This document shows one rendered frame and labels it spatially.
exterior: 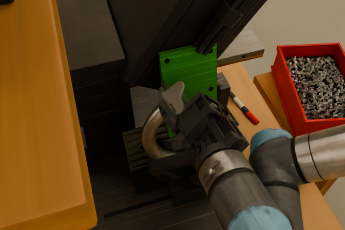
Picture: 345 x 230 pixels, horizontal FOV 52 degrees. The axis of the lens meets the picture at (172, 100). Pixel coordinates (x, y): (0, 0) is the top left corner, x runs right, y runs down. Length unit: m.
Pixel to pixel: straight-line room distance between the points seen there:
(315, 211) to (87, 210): 0.78
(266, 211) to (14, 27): 0.33
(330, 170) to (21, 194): 0.45
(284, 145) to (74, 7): 0.53
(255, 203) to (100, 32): 0.48
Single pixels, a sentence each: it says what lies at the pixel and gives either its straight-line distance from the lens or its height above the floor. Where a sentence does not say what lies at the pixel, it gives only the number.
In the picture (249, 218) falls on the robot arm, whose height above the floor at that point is 1.32.
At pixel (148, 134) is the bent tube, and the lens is 0.71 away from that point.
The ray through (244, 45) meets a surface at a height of 1.13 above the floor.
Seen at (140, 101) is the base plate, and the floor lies 0.90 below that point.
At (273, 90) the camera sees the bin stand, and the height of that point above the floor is 0.80.
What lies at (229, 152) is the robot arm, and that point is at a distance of 0.51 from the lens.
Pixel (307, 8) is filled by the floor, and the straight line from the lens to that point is 3.06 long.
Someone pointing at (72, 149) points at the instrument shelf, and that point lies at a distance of 0.23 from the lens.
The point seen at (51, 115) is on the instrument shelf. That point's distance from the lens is 0.25.
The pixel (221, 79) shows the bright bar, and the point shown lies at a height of 1.01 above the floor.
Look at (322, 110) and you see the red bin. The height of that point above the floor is 0.88.
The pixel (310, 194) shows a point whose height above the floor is 0.90.
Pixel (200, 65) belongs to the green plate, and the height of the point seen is 1.23.
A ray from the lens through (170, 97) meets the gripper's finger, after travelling 0.63.
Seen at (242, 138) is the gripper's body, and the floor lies 1.29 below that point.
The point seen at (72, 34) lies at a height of 1.24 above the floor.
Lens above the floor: 1.73
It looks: 52 degrees down
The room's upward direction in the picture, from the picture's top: straight up
